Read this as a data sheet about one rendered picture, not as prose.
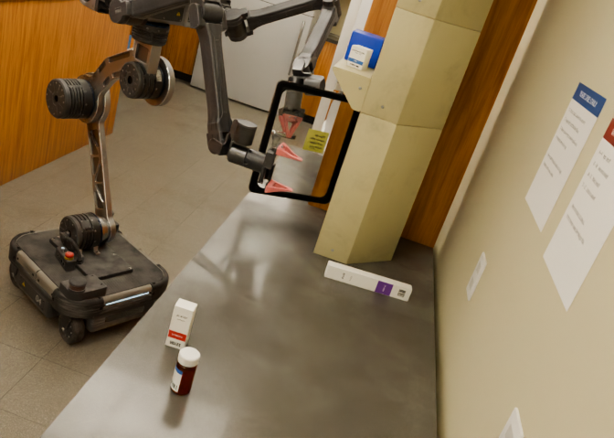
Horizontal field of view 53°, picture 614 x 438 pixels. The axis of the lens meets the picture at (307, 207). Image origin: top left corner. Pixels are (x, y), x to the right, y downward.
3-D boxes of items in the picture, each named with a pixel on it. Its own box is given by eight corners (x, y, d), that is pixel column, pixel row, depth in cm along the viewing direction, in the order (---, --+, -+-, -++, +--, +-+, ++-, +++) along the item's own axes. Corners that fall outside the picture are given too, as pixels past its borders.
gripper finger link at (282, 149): (301, 156, 169) (270, 144, 170) (294, 179, 172) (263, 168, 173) (306, 150, 176) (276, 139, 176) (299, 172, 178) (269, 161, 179)
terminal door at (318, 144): (328, 205, 219) (364, 99, 204) (247, 191, 208) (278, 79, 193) (328, 204, 220) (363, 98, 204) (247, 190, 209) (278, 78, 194)
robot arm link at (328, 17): (329, 15, 240) (325, -10, 231) (343, 16, 238) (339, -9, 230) (294, 88, 216) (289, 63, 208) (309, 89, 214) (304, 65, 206)
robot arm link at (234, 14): (333, 1, 244) (331, -22, 237) (344, 19, 236) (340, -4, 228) (227, 33, 243) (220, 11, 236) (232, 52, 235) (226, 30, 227)
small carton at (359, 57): (366, 69, 183) (373, 49, 181) (361, 70, 179) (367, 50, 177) (352, 64, 185) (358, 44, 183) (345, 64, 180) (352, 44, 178)
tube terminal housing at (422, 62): (393, 240, 221) (476, 27, 191) (388, 279, 191) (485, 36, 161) (328, 217, 222) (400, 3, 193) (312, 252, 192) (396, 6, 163)
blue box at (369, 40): (376, 65, 197) (386, 37, 194) (374, 69, 188) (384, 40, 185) (347, 56, 198) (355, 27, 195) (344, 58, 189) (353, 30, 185)
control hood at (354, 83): (369, 93, 204) (379, 64, 201) (360, 112, 174) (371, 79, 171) (337, 82, 205) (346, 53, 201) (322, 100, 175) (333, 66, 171)
